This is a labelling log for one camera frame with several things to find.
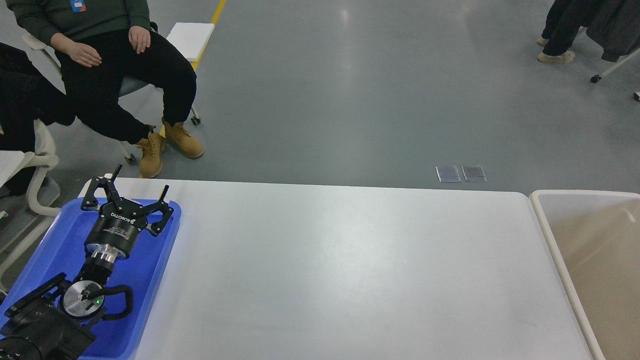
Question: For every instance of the standing person dark trousers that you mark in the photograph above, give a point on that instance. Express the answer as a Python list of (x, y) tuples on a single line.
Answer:
[(563, 22)]

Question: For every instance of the metal floor plate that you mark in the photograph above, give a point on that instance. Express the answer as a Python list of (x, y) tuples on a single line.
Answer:
[(474, 173), (448, 173)]

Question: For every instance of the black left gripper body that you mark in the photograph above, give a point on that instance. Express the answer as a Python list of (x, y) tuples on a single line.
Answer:
[(116, 230)]

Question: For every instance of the left metal floor plate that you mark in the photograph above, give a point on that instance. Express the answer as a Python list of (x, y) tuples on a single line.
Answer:
[(448, 173)]

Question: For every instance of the seated person green sweater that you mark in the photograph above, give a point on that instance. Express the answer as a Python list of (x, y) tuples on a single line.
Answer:
[(100, 42)]

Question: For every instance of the beige waste bin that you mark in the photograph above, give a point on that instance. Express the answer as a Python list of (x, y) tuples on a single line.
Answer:
[(594, 240)]

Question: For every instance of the person in black left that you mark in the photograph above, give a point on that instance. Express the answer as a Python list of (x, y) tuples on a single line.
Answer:
[(25, 96)]

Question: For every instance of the white chair at left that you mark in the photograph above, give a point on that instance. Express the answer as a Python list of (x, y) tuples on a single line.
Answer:
[(26, 217)]

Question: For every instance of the white foam board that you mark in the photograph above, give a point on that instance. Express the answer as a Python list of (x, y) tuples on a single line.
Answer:
[(190, 38)]

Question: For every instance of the blue plastic tray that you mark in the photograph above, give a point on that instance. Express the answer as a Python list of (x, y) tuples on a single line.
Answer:
[(62, 250)]

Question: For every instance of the right metal floor plate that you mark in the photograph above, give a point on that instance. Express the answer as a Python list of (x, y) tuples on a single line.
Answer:
[(474, 173)]

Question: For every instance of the chair with dark coat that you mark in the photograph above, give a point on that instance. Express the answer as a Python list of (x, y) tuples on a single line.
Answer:
[(616, 28)]

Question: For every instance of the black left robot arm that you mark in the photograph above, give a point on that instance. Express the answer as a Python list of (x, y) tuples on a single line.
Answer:
[(89, 285)]

